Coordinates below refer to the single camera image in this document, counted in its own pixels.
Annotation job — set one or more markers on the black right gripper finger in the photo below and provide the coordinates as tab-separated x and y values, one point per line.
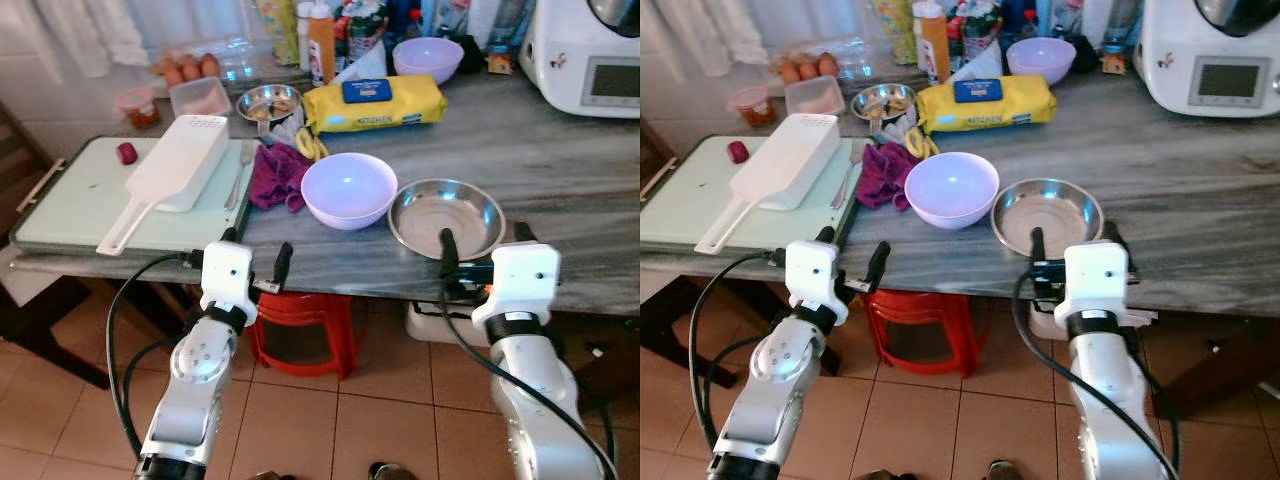
1038	246
449	248
1114	233
523	233

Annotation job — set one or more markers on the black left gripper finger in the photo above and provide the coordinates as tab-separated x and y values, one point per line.
283	265
825	235
231	236
879	265

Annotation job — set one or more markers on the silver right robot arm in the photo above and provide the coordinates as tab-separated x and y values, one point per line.
1105	385
530	390

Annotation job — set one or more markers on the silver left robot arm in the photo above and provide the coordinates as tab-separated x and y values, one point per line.
200	365
782	365

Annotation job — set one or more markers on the wide steel plate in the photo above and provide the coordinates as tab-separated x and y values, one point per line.
1045	212
440	215

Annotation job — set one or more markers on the red plastic stool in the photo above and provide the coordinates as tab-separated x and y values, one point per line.
305	320
920	318

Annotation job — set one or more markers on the metal fork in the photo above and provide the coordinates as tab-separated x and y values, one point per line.
240	175
848	178

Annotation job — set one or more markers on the purple cloth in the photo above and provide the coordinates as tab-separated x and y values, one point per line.
884	176
278	178

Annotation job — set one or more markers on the large lavender plastic bowl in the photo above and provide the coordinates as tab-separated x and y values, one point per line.
952	190
350	190

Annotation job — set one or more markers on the small dark red item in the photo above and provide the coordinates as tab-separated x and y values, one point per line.
127	153
738	152

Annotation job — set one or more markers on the yellow rubber bands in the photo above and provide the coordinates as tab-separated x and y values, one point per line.
310	145
920	144

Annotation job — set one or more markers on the small steel bowl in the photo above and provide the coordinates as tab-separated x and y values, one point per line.
883	102
268	102

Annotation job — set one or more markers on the clear plastic food container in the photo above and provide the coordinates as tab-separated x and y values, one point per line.
815	96
200	97

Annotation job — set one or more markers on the pale green cutting board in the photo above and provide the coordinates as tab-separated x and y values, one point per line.
70	200
690	195

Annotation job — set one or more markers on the small pink lidded cup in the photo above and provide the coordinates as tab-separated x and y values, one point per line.
751	107
138	108

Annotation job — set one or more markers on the yellow kitchen wipes pack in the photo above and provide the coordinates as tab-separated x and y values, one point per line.
375	105
985	105

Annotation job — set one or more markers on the brown egg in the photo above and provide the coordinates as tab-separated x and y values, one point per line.
172	74
190	70
788	73
828	64
807	69
210	65

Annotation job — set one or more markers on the dark wooden cabinet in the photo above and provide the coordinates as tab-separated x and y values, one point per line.
1220	365

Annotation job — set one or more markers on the small house figurine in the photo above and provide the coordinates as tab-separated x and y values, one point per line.
501	62
1113	60

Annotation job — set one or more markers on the clear plastic egg tray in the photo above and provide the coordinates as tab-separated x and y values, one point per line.
235	58
855	58

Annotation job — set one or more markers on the white kitchen appliance with screen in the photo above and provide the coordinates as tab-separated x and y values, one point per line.
575	60
1210	60

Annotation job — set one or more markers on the small lavender plastic bowl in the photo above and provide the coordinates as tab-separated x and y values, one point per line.
428	58
1041	58

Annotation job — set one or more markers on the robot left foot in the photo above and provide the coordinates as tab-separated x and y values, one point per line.
878	476
272	476

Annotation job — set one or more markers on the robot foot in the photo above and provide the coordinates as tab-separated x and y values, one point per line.
878	476
1003	470
272	476
386	471

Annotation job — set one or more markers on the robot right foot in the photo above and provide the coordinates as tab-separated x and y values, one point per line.
386	471
1003	470

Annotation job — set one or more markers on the orange sauce bottle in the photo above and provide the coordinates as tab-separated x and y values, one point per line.
322	50
935	50

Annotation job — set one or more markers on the white squeeze bottle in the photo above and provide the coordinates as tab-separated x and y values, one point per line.
304	35
918	30

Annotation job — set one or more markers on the colourful snack packet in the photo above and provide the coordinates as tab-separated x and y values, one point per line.
362	22
975	22

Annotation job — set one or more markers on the white curtain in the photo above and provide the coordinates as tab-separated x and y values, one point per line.
700	30
85	30

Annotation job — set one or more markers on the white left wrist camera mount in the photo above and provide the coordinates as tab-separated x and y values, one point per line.
812	275
228	275

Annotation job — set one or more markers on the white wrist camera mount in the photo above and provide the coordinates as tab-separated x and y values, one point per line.
812	275
520	280
228	275
1095	280

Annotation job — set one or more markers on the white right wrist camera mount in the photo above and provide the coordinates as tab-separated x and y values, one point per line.
1095	280
520	280

